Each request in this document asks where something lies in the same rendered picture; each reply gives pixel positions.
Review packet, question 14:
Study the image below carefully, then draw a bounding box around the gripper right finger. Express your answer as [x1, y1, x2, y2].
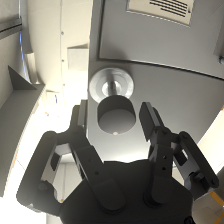
[139, 101, 220, 209]

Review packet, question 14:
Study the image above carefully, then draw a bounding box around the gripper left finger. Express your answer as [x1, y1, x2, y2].
[16, 99, 127, 215]

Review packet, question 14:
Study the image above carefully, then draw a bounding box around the black knob key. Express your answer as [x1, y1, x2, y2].
[96, 81, 137, 136]

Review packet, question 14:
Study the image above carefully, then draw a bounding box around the grey gauge cabinet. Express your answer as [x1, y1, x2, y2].
[87, 0, 224, 164]

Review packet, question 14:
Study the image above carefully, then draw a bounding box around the grey cabinet drawer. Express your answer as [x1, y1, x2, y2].
[97, 0, 224, 79]

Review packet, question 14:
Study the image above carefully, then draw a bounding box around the white box with blue stripe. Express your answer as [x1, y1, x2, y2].
[45, 90, 60, 106]

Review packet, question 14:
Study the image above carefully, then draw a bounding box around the silver round lock plate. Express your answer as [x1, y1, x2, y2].
[89, 65, 134, 104]

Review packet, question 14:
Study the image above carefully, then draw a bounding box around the cream label plate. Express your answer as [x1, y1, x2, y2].
[125, 0, 195, 28]

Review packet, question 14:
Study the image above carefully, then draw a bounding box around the grey wall shelf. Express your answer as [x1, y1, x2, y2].
[0, 65, 46, 198]

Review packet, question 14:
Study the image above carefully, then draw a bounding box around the white wall box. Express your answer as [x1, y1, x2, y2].
[67, 43, 89, 71]

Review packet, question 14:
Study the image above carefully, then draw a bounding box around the white upright wall duct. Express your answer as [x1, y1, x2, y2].
[24, 50, 39, 85]

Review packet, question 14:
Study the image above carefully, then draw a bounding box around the dark grey wall rail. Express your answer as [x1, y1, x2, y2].
[0, 17, 23, 41]

